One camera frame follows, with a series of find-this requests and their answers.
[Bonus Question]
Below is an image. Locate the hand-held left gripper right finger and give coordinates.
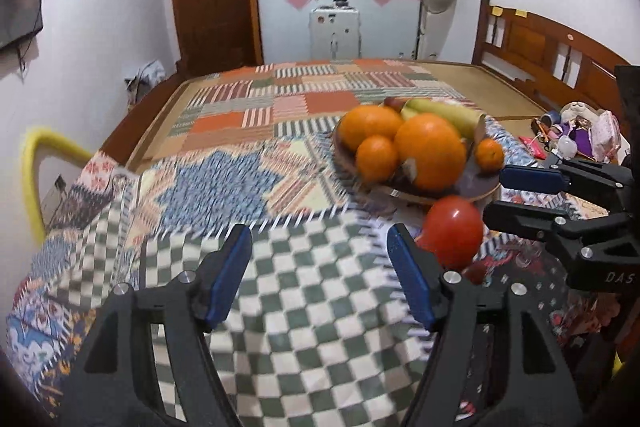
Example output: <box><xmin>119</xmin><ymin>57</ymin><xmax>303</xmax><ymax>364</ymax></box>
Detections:
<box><xmin>386</xmin><ymin>223</ymin><xmax>583</xmax><ymax>427</ymax></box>

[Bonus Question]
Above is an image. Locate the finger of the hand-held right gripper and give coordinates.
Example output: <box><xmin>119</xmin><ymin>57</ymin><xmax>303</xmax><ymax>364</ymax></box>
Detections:
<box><xmin>499</xmin><ymin>158</ymin><xmax>636</xmax><ymax>211</ymax></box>
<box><xmin>482</xmin><ymin>201</ymin><xmax>637</xmax><ymax>261</ymax></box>

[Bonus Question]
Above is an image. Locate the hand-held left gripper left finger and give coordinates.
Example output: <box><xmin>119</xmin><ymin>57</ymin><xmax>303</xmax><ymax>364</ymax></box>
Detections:
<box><xmin>57</xmin><ymin>223</ymin><xmax>253</xmax><ymax>427</ymax></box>

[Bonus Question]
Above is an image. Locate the small mandarin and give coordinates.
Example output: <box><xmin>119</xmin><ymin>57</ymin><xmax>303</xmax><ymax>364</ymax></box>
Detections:
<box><xmin>355</xmin><ymin>135</ymin><xmax>399</xmax><ymax>184</ymax></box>
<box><xmin>474</xmin><ymin>138</ymin><xmax>505</xmax><ymax>172</ymax></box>

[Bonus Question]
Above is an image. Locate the wooden fruit bowl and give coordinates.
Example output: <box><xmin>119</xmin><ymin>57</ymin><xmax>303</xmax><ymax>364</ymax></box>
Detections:
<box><xmin>332</xmin><ymin>127</ymin><xmax>502</xmax><ymax>206</ymax></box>

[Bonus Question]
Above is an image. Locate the red tomato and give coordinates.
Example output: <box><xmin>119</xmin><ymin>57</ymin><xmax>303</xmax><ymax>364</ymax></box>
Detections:
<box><xmin>419</xmin><ymin>195</ymin><xmax>485</xmax><ymax>270</ymax></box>

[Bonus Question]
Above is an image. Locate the yellow-green banana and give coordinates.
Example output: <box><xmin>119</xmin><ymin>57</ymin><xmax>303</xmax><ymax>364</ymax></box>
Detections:
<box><xmin>400</xmin><ymin>99</ymin><xmax>487</xmax><ymax>140</ymax></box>

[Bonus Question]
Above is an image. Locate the large orange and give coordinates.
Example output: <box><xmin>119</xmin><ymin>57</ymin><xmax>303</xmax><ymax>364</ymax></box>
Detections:
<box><xmin>394</xmin><ymin>113</ymin><xmax>467</xmax><ymax>192</ymax></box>

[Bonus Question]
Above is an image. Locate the medium orange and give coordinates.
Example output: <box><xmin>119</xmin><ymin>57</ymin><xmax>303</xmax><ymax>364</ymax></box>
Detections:
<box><xmin>340</xmin><ymin>105</ymin><xmax>405</xmax><ymax>152</ymax></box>

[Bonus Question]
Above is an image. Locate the red box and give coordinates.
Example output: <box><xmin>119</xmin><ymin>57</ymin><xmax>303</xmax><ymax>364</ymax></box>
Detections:
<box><xmin>517</xmin><ymin>136</ymin><xmax>549</xmax><ymax>158</ymax></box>

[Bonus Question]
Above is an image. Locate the dark red grape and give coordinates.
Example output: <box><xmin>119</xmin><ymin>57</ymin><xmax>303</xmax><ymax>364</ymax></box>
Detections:
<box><xmin>461</xmin><ymin>261</ymin><xmax>490</xmax><ymax>287</ymax></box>

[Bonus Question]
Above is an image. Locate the purple dressed doll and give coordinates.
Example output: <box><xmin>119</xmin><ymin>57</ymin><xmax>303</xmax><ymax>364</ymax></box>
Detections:
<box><xmin>559</xmin><ymin>102</ymin><xmax>601</xmax><ymax>160</ymax></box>

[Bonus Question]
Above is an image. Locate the pink plastic bag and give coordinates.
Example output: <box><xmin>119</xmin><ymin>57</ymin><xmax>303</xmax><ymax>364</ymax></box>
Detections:
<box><xmin>592</xmin><ymin>111</ymin><xmax>622</xmax><ymax>164</ymax></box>

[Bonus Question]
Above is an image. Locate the tile-patterned cloth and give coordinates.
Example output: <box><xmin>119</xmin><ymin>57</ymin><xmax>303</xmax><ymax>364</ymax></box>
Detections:
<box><xmin>5</xmin><ymin>114</ymin><xmax>531</xmax><ymax>408</ymax></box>

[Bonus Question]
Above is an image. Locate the green checkered cloth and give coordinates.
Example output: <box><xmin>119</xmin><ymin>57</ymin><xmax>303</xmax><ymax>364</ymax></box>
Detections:
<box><xmin>75</xmin><ymin>207</ymin><xmax>438</xmax><ymax>427</ymax></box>

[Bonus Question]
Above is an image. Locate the bamboo bed mat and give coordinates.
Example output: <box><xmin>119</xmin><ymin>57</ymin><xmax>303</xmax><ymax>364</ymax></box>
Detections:
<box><xmin>125</xmin><ymin>61</ymin><xmax>546</xmax><ymax>172</ymax></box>

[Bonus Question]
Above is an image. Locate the wooden bed headboard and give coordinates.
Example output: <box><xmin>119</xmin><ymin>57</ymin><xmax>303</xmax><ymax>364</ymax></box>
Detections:
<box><xmin>471</xmin><ymin>0</ymin><xmax>640</xmax><ymax>132</ymax></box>

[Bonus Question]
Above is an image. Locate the striped patchwork blanket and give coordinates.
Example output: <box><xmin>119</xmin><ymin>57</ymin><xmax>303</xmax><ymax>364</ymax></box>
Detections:
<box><xmin>167</xmin><ymin>59</ymin><xmax>466</xmax><ymax>148</ymax></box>

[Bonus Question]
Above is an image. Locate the grey bag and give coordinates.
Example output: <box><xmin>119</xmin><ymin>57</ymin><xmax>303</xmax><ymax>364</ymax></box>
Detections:
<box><xmin>124</xmin><ymin>61</ymin><xmax>166</xmax><ymax>105</ymax></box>

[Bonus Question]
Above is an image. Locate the yellow chair back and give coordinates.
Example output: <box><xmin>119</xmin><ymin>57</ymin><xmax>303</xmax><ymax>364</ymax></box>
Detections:
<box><xmin>21</xmin><ymin>127</ymin><xmax>93</xmax><ymax>243</ymax></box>

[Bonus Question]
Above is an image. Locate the white appliance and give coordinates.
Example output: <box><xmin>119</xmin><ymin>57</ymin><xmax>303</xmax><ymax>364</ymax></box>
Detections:
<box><xmin>308</xmin><ymin>4</ymin><xmax>362</xmax><ymax>60</ymax></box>

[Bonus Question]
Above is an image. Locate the small wall monitor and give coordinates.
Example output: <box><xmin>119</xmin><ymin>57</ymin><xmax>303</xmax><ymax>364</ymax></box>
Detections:
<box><xmin>0</xmin><ymin>0</ymin><xmax>45</xmax><ymax>50</ymax></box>

